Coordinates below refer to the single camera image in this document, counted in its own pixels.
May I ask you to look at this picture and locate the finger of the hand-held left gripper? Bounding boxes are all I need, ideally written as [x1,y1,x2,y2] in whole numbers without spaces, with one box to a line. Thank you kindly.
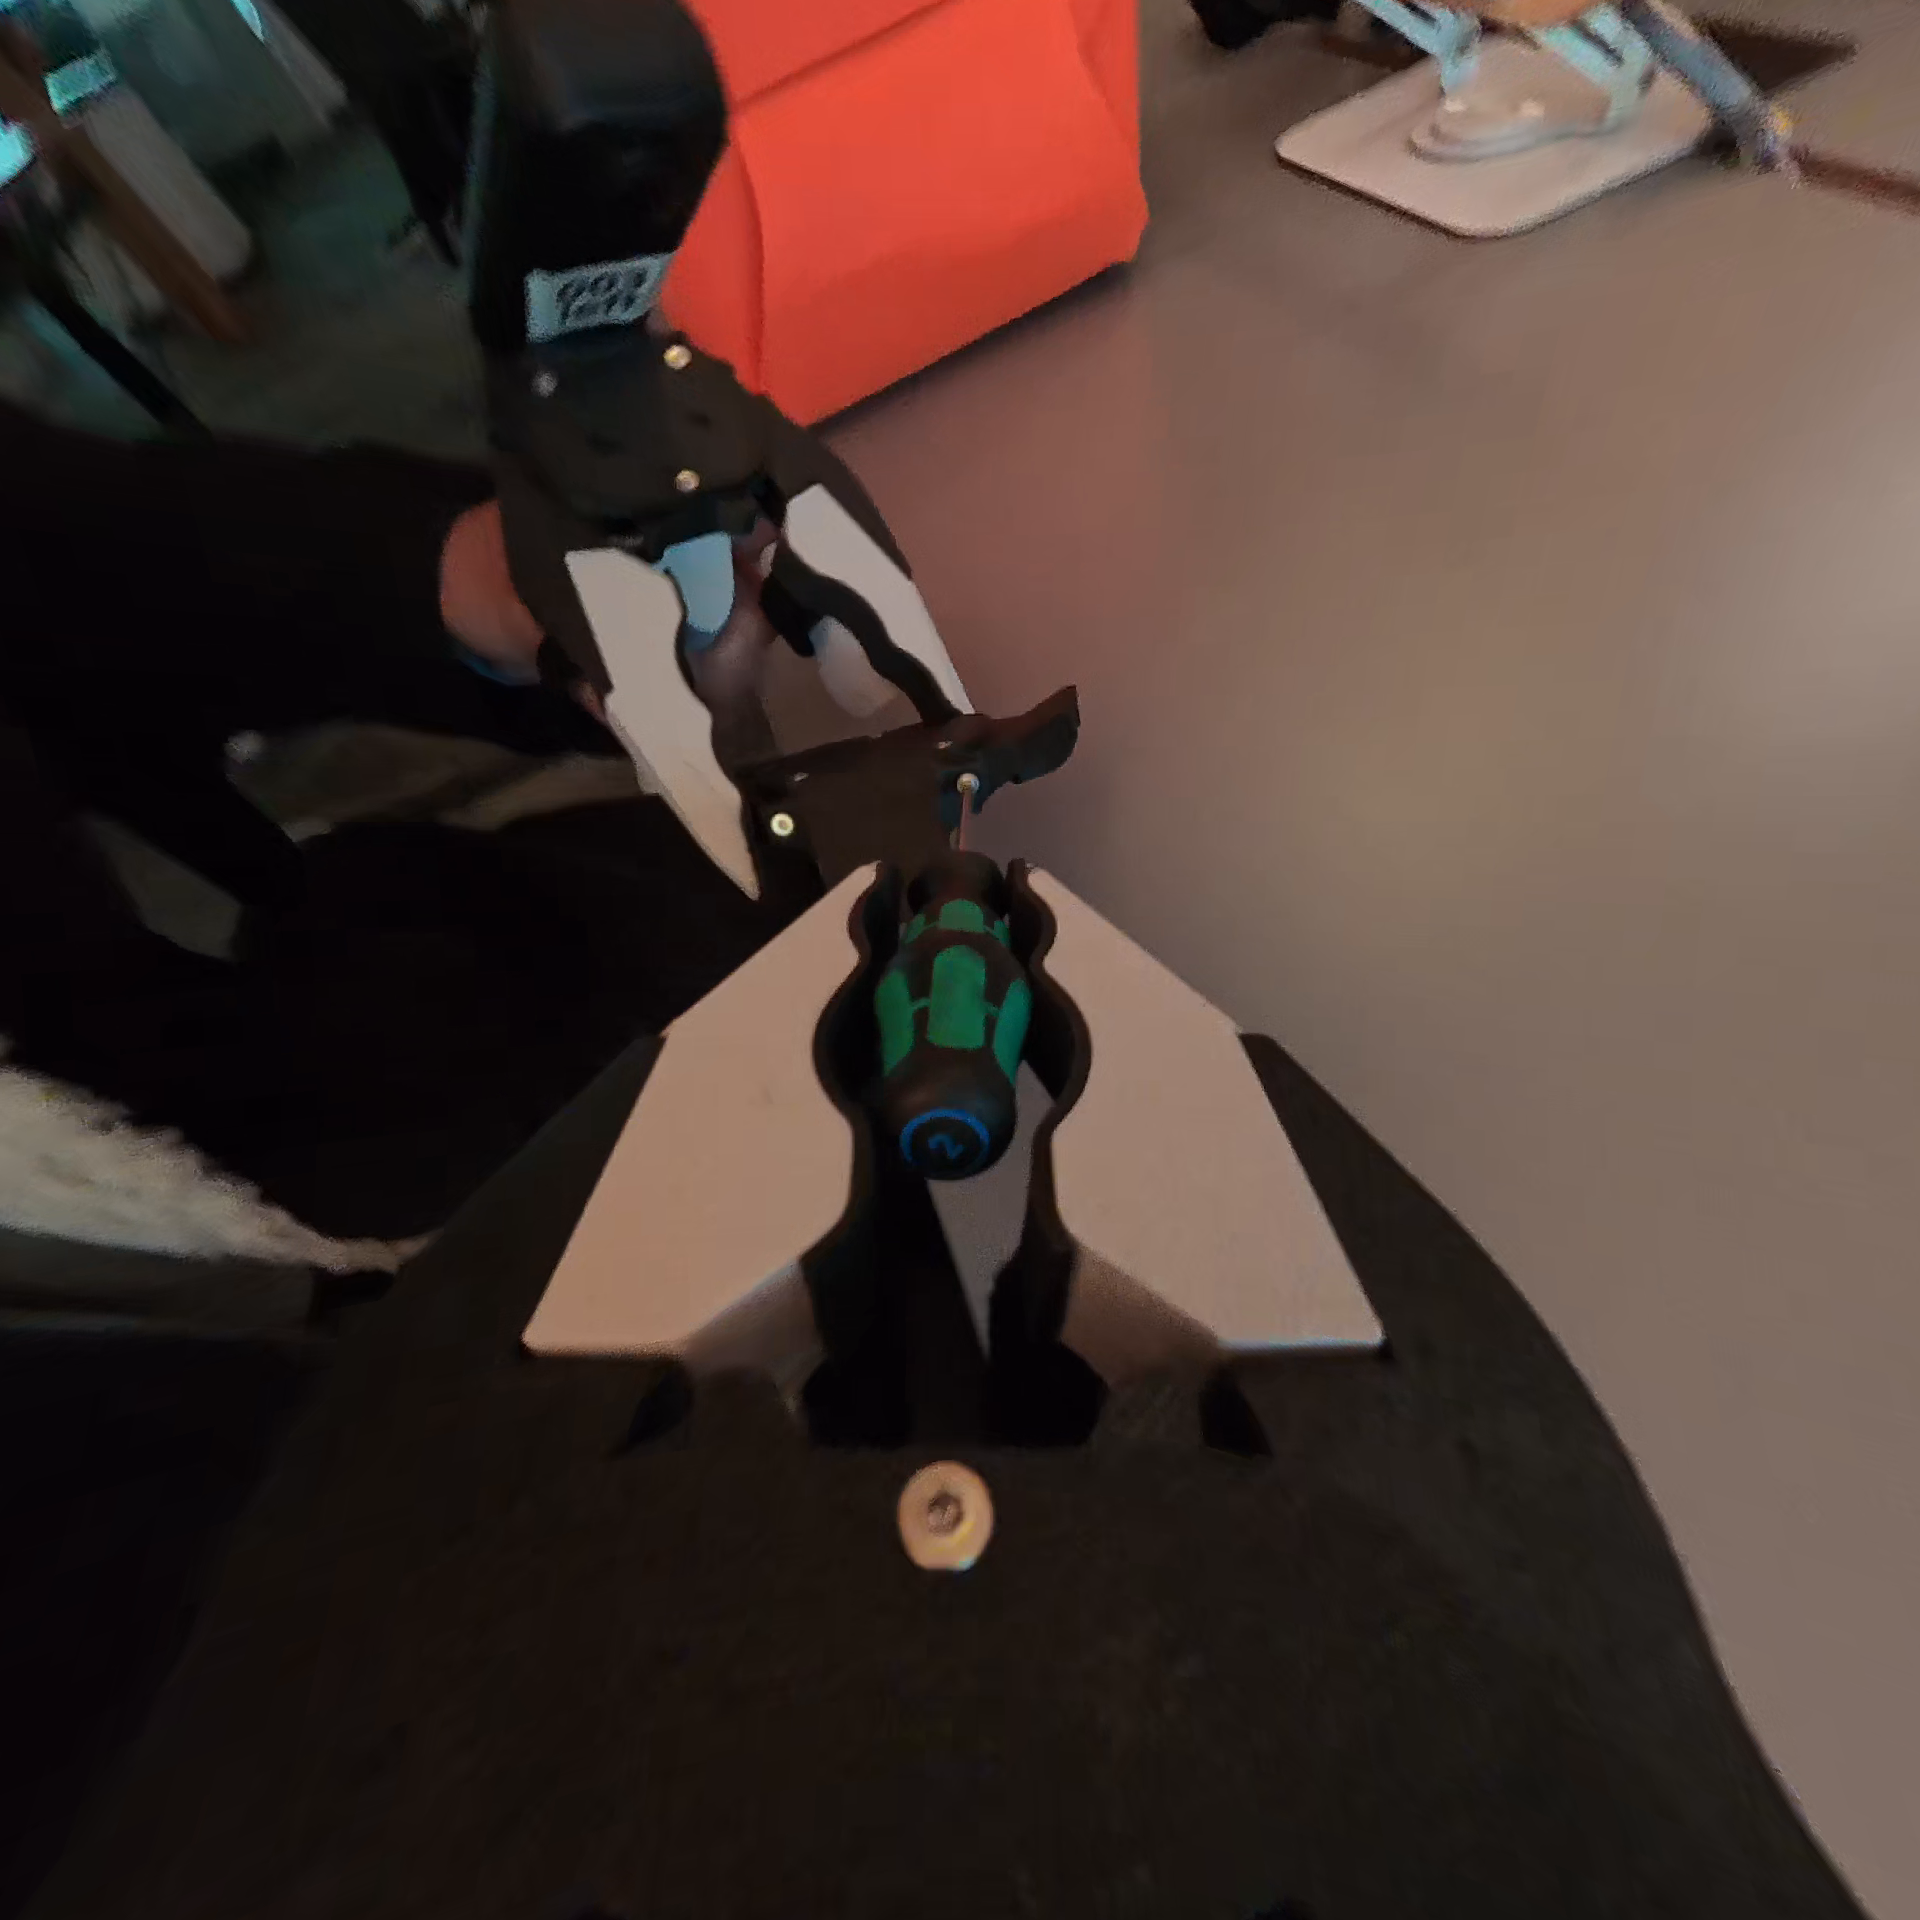
[565,545,762,904]
[772,480,976,725]

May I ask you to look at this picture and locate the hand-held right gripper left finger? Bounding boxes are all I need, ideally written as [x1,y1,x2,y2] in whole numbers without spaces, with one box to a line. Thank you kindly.
[521,861,904,1419]

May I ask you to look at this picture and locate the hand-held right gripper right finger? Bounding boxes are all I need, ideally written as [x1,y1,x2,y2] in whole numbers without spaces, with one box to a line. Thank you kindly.
[1001,859,1385,1361]

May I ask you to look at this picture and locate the black plastic bracket part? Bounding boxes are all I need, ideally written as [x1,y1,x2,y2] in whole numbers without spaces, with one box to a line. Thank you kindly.
[736,682,1085,904]

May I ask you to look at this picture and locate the green black handle screwdriver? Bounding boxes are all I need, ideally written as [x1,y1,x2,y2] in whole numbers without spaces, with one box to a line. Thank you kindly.
[860,768,1040,1187]

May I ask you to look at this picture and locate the white jointed lamp arm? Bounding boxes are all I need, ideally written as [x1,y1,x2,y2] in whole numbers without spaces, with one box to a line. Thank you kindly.
[1352,0,1671,162]

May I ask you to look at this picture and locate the person's left forearm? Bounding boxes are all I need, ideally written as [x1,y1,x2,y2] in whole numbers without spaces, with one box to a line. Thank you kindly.
[0,399,513,781]

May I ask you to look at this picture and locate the person's left hand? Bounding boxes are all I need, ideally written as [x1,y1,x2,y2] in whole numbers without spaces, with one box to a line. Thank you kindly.
[440,503,553,683]

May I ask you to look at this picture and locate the grey pen with yellow tip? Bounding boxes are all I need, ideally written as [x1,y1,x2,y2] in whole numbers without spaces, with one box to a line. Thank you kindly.
[1632,0,1807,178]

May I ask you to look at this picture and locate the white round base plate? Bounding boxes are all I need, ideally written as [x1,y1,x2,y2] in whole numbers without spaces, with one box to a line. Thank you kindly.
[1275,31,1714,243]

